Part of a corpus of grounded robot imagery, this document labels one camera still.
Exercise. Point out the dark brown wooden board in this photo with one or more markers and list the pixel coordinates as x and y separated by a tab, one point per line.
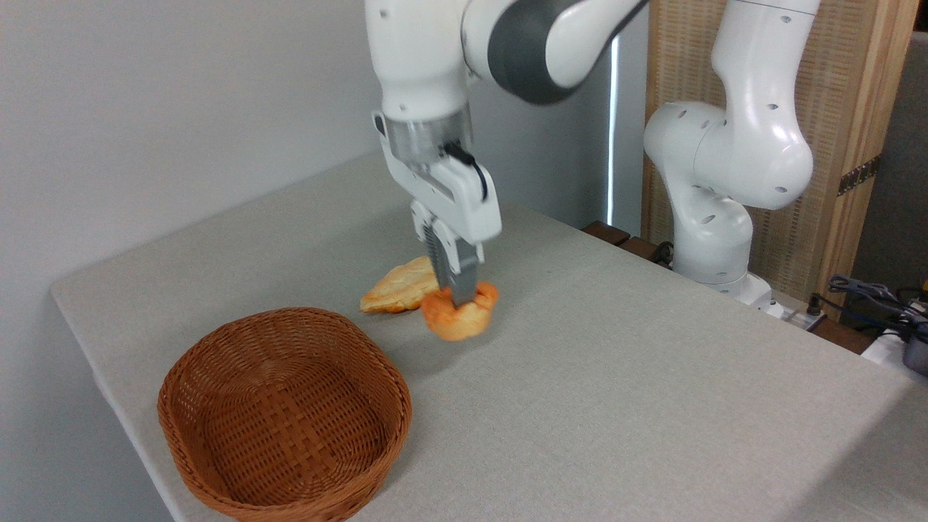
616	235

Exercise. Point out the flat golden leaf-shaped bread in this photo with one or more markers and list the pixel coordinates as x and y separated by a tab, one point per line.
399	290

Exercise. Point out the brown wicker basket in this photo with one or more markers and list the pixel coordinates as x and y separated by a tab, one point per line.
290	413

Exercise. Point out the white power strip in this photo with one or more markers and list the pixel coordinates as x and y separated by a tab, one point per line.
797	315

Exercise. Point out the grey tablecloth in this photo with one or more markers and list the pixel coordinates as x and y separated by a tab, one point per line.
652	406

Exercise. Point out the dark metal screen hinge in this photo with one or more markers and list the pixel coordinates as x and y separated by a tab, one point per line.
859	175

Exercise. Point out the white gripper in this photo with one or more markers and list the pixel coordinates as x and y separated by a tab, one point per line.
464	203

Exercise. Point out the round orange bun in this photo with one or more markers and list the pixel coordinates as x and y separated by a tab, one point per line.
457	322

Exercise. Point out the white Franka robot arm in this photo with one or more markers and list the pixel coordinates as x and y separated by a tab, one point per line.
413	51

